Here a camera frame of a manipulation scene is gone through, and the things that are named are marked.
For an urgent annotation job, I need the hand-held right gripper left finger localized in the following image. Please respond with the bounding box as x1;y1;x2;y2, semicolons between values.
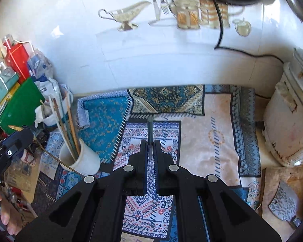
15;139;148;242

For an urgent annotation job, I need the white blue plastic basin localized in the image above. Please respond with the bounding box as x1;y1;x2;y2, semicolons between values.
43;86;74;133

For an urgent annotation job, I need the white crumpled bag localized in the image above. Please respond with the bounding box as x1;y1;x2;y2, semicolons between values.
34;105;56;129

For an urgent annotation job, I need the black power cable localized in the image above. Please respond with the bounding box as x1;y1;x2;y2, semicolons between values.
210;0;285;65

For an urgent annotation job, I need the patterned blue beige mat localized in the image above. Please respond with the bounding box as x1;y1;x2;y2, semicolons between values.
32;84;262;242

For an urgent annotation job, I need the green plastic board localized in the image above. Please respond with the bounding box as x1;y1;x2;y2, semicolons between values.
0;78;45;135

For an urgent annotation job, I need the person's left hand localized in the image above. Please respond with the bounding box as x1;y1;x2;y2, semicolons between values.
0;189;24;235

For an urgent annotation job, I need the clear glass jar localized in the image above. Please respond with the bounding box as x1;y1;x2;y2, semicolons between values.
4;156;33;192

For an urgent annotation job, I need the blue white plastic bag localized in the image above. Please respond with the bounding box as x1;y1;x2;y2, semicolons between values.
27;52;61;102

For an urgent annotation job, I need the teal box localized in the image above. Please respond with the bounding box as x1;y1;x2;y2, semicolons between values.
0;73;20;107

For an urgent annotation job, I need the white ceramic cup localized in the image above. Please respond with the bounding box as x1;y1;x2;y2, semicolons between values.
59;141;101;176

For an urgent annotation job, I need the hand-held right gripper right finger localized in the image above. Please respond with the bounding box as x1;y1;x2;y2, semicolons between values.
153;139;282;242

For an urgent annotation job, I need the white rice cooker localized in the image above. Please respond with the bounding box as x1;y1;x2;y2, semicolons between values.
262;47;303;167

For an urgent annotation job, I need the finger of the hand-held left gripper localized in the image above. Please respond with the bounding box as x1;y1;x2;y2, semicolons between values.
0;131;24;147
0;128;35;172

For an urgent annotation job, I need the yellow box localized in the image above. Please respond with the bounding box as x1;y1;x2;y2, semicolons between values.
0;83;21;112

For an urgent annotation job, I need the patterned steel cleaver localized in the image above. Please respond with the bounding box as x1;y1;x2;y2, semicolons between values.
268;180;303;229

